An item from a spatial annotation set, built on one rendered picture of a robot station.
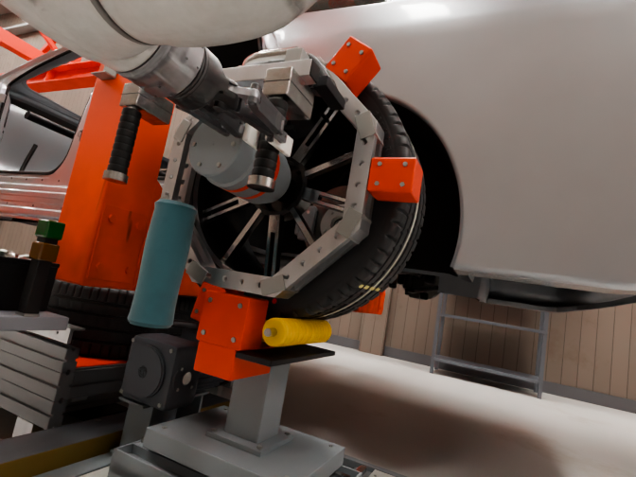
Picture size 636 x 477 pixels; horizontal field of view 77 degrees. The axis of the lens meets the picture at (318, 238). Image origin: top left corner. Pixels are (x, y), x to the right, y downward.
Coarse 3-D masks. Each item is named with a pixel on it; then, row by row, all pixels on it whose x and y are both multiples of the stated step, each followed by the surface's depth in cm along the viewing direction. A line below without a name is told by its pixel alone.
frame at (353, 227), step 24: (192, 120) 102; (360, 120) 81; (360, 144) 80; (168, 168) 101; (192, 168) 104; (360, 168) 79; (168, 192) 101; (360, 192) 78; (360, 216) 77; (192, 240) 95; (336, 240) 78; (360, 240) 82; (192, 264) 91; (288, 264) 82; (312, 264) 79; (240, 288) 85; (264, 288) 82; (288, 288) 81
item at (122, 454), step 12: (132, 444) 97; (120, 456) 92; (132, 456) 91; (144, 456) 95; (156, 456) 94; (120, 468) 91; (132, 468) 90; (144, 468) 88; (156, 468) 87; (168, 468) 92; (180, 468) 91; (348, 468) 105
